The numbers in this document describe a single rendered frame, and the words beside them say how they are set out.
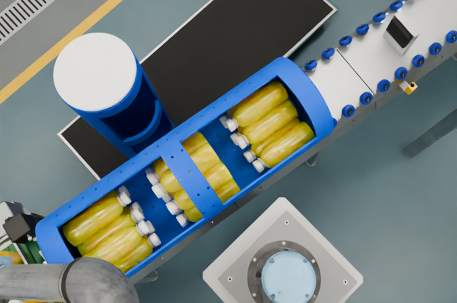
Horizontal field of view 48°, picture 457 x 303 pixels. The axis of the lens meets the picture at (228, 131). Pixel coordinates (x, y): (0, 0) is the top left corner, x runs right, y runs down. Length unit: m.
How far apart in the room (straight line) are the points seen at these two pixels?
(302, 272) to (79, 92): 0.97
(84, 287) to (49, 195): 1.87
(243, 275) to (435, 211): 1.56
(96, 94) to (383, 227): 1.59
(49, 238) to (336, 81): 1.04
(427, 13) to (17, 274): 1.54
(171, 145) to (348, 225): 1.41
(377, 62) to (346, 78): 0.12
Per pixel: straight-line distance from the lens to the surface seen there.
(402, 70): 1.81
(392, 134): 2.78
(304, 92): 1.45
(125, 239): 1.49
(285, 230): 1.39
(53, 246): 1.46
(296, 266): 1.16
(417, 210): 2.74
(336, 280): 1.40
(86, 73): 1.76
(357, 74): 1.83
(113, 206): 1.52
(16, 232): 1.76
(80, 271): 1.00
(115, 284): 0.96
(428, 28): 1.96
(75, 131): 2.68
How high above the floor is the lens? 2.60
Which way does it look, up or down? 75 degrees down
